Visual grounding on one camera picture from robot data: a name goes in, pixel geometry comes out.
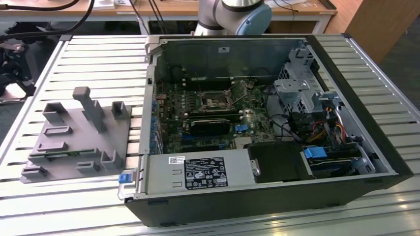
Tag CPU socket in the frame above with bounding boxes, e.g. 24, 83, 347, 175
199, 90, 236, 111

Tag grey plastic parts rack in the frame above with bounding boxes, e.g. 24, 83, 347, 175
20, 86, 134, 184

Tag white paper box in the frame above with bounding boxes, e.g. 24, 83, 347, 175
94, 0, 131, 10

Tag green RAM stick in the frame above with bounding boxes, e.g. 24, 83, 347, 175
46, 150, 96, 157

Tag silver power supply unit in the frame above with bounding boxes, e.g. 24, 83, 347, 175
144, 154, 256, 195

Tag thin metal locking lever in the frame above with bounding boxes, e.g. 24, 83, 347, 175
232, 89, 252, 105

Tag small silver heatsink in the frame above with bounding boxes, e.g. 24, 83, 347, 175
235, 137, 254, 148

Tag green motherboard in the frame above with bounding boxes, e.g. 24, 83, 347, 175
151, 78, 287, 154

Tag silver metal disk bay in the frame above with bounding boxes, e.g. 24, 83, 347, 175
272, 46, 346, 116

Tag black open PC case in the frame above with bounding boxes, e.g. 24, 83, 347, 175
118, 33, 415, 228

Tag blue disk carrier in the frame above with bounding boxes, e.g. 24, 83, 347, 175
303, 146, 328, 160

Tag brown wooden cabinet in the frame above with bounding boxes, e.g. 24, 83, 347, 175
323, 0, 420, 63

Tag thick black arm hose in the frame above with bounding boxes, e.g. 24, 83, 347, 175
0, 0, 98, 41

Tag metal socket cover frame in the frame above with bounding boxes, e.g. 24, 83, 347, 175
228, 79, 256, 96

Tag yellow red power wires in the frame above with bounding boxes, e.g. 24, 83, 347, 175
308, 105, 347, 143

